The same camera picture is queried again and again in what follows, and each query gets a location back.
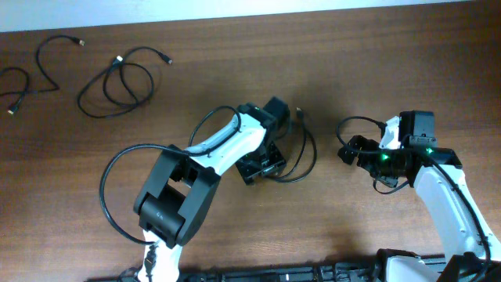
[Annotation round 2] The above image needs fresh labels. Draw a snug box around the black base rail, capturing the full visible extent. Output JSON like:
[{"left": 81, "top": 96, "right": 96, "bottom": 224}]
[{"left": 88, "top": 250, "right": 451, "bottom": 282}]

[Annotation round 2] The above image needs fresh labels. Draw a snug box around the black USB cable thick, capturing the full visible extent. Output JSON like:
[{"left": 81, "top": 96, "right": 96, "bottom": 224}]
[{"left": 76, "top": 45, "right": 174, "bottom": 119}]

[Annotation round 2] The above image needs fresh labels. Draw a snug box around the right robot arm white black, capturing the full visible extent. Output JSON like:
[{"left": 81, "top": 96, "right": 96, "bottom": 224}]
[{"left": 337, "top": 110, "right": 500, "bottom": 281}]

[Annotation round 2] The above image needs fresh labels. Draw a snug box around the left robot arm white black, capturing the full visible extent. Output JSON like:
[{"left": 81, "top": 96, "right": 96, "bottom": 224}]
[{"left": 133, "top": 97, "right": 290, "bottom": 281}]

